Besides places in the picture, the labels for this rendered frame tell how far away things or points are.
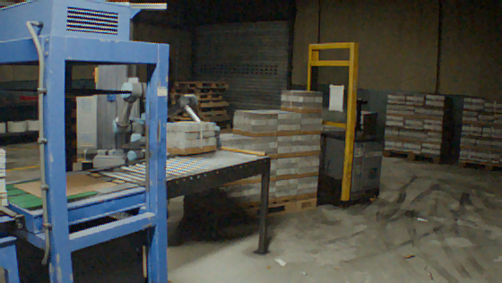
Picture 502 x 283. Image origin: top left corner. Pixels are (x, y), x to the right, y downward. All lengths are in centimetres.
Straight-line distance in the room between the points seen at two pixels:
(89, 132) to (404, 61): 799
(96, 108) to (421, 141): 640
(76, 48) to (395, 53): 920
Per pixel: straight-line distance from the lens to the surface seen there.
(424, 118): 871
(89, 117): 388
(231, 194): 429
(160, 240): 233
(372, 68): 1068
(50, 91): 181
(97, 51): 194
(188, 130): 334
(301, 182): 477
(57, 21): 204
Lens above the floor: 138
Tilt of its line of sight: 8 degrees down
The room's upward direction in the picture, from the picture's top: 2 degrees clockwise
